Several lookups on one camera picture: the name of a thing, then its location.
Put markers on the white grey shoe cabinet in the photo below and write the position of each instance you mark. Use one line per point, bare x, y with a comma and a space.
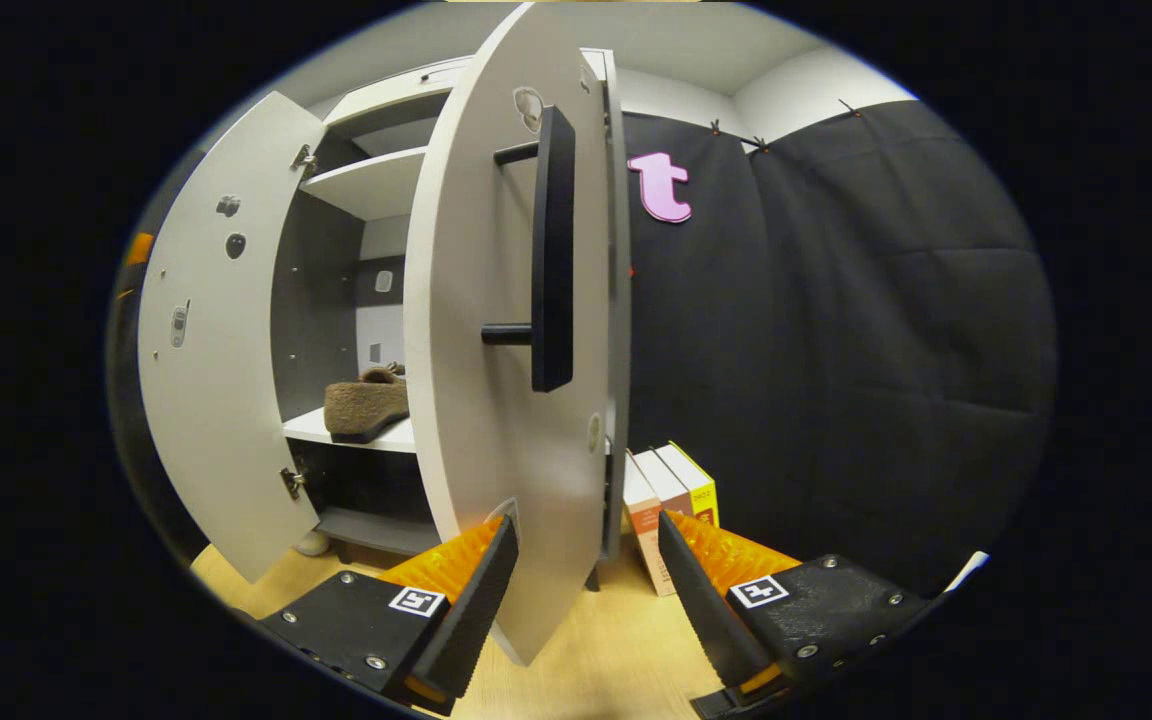
366, 185

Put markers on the white cabinet drawer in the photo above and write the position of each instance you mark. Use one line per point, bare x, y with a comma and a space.
386, 95

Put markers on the white shoe cabinet door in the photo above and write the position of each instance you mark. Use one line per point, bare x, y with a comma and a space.
226, 420
466, 420

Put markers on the brown fuzzy shoe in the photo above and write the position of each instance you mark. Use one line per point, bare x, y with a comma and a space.
361, 410

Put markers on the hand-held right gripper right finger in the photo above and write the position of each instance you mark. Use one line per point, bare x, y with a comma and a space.
701, 610

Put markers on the pink white box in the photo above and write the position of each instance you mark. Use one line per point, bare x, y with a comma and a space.
646, 520

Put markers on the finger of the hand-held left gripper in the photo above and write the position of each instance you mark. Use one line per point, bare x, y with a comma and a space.
139, 248

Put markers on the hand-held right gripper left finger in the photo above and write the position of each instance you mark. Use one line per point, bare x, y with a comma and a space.
471, 620

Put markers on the yellow box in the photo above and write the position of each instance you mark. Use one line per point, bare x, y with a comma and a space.
701, 490

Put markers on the white rounded object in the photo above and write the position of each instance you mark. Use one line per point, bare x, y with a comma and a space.
314, 543

